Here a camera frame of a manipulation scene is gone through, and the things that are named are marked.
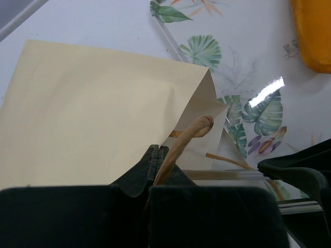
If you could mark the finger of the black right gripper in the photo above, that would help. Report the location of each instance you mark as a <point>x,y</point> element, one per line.
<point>309,171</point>

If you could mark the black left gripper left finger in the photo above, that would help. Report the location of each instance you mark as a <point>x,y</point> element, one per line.
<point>81,216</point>

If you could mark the beige paper bag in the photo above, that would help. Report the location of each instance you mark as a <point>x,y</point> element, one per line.
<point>79,115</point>

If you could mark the floral leaf print tray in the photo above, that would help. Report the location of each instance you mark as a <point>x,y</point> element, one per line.
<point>276,105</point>

